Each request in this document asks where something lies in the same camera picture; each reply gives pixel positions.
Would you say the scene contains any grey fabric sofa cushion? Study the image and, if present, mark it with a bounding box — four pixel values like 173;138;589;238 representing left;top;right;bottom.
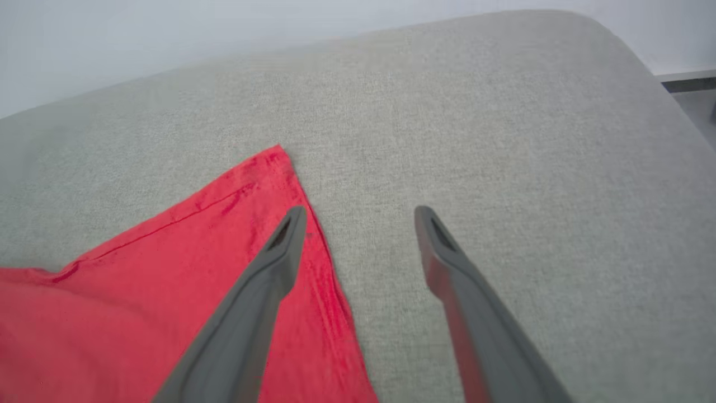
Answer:
0;10;716;403

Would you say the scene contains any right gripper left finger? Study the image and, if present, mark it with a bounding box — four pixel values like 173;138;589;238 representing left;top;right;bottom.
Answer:
153;205;308;403

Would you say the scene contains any red jersey with white trim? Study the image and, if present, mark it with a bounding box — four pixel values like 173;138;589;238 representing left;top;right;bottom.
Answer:
0;144;379;403

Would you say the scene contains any dark wall baseboard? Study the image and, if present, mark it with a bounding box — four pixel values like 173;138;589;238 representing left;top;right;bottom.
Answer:
656;68;716;93

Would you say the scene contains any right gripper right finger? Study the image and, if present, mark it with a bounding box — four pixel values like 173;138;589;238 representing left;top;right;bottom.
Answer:
413;205;572;403

